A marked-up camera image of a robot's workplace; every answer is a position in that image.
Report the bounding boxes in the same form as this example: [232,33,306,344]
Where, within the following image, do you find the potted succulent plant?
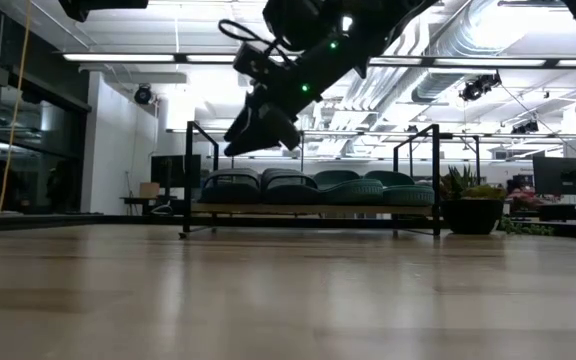
[440,163,555,237]

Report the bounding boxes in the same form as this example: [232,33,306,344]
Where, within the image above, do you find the pink flowers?
[508,187,542,212]

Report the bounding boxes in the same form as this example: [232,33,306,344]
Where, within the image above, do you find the black computer monitor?
[150,154,203,190]
[532,156,576,197]

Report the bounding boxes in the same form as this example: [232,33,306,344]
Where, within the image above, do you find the black rubber slide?
[198,167,263,205]
[260,167,327,206]

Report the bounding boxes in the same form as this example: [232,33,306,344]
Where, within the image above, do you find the round black wall speaker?
[133,83,154,106]

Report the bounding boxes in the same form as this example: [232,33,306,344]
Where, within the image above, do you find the silver ventilation duct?
[342,0,519,119]

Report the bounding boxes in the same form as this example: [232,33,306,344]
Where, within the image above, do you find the long ceiling light rail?
[55,49,576,70]

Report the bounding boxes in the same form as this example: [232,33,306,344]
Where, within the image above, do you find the black aluminium rig frame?
[0,212,576,240]

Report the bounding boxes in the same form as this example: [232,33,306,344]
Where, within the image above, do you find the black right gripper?
[223,41,342,158]

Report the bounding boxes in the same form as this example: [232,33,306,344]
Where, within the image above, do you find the green rubber slide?
[312,169,385,206]
[365,170,437,207]

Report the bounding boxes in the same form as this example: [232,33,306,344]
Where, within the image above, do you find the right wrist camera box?
[231,41,282,79]

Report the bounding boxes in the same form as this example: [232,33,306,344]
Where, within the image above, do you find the background office desk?
[120,195,169,216]

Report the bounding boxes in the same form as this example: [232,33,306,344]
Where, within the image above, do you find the black ceiling spotlight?
[511,120,540,135]
[458,72,503,103]

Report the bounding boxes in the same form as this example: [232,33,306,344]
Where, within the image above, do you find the thin dark camera cable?
[216,18,294,66]

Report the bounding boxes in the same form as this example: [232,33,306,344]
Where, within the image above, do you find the yellow cable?
[0,0,33,216]

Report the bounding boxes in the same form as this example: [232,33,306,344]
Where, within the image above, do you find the wooden shelf black metal frame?
[180,121,442,240]

